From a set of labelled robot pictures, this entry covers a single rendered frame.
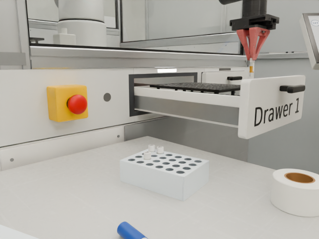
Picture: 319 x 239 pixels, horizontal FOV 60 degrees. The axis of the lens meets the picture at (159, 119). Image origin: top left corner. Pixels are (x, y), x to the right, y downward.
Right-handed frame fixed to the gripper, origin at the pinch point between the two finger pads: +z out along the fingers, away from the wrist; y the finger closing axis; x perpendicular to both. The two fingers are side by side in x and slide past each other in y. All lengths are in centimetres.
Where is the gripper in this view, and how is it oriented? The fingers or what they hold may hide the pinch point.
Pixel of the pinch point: (251, 57)
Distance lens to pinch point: 75.0
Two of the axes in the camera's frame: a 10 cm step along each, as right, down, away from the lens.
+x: 7.4, -1.0, 6.7
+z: 0.0, 9.9, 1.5
